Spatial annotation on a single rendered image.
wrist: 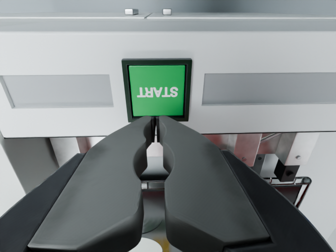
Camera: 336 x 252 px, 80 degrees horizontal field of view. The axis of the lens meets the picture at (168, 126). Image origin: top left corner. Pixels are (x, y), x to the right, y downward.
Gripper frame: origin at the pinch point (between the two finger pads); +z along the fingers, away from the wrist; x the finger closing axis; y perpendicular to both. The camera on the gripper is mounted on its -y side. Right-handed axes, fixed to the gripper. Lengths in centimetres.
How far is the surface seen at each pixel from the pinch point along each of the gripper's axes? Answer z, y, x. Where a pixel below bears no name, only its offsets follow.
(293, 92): 6.7, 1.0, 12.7
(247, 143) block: 11.5, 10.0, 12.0
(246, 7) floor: 102, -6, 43
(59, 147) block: 11.5, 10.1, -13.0
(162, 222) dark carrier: 12.3, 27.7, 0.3
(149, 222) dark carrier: 12.4, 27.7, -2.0
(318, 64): 6.3, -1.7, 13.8
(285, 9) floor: 102, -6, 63
